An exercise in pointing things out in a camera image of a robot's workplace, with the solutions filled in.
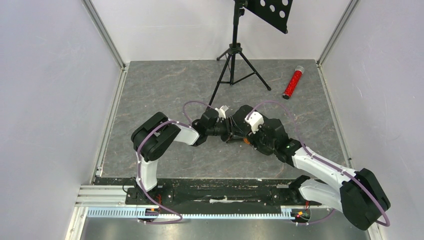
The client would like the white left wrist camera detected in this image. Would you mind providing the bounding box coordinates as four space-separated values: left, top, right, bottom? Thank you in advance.
215 105 229 119

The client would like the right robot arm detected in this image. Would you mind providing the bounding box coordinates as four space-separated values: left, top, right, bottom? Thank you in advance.
244 112 391 230

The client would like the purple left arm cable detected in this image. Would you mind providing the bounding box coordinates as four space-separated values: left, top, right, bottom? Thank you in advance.
136 101 216 225

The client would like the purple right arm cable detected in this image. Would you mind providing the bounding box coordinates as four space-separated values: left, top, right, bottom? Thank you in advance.
246 100 392 228

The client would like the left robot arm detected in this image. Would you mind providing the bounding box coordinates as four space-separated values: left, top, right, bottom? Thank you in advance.
130 105 230 204

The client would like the red glitter tube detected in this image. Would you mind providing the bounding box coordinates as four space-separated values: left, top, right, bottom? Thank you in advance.
282 65 305 100

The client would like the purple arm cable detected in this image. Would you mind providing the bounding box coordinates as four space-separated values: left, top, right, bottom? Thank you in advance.
136 101 216 225
246 100 392 228

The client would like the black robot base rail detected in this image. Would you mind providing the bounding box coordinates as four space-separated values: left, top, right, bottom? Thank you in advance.
125 178 319 215

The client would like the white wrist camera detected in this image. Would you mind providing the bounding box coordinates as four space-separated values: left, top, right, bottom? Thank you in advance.
244 111 265 134
215 105 229 119

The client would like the black music stand tripod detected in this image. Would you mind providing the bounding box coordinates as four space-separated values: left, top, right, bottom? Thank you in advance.
208 0 293 105

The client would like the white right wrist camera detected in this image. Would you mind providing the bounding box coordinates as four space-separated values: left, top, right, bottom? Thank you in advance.
244 111 265 134

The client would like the black plastic tool case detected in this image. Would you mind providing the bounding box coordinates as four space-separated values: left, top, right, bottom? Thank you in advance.
232 104 289 156

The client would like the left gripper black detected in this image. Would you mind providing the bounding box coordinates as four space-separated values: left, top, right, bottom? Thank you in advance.
206 115 245 144

